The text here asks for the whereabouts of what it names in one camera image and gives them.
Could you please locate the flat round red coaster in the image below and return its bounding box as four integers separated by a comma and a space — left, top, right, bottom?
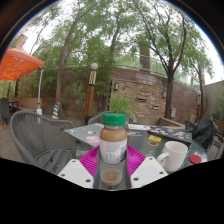
188, 154, 203, 165

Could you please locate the black metal patio chair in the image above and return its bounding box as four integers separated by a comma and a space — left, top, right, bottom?
214, 129, 224, 161

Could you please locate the white ceramic mug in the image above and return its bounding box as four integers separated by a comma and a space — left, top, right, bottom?
156, 140, 189, 174

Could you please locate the grey laptop with stickers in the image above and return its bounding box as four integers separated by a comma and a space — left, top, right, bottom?
64, 123, 105, 148

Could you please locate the dark-trunk tree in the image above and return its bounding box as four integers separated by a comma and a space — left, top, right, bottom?
133, 0, 208, 119

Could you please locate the green-capped brown drink bottle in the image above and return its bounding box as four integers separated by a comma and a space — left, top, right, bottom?
99, 112, 128, 188

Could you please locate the blue yellow striped cone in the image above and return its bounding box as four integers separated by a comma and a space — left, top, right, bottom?
51, 101, 61, 120

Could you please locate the potted green plant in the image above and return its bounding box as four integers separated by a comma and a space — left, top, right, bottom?
108, 91, 136, 123

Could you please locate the black laptop with stickers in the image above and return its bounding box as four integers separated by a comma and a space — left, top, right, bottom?
146, 125, 194, 144

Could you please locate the yellow card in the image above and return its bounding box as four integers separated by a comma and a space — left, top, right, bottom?
148, 134, 163, 143

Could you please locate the orange canopy tent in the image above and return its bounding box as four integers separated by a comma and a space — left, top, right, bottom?
0, 44, 46, 116

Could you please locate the black jacket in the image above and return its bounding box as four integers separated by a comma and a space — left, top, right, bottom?
192, 116, 218, 151

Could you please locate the white printed paper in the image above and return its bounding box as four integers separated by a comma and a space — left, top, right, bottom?
127, 123, 152, 131

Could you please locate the wooden globe lamp post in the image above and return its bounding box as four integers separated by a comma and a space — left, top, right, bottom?
84, 62, 100, 126

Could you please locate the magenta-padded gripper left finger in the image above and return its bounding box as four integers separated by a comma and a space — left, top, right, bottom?
57, 145, 102, 190

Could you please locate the dark patio chair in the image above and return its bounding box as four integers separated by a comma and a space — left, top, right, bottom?
0, 97, 19, 126

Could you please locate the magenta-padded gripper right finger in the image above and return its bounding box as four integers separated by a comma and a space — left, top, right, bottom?
125, 144, 169, 190

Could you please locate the leaning brown-trunk tree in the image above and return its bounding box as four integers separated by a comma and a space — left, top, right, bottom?
39, 0, 118, 119

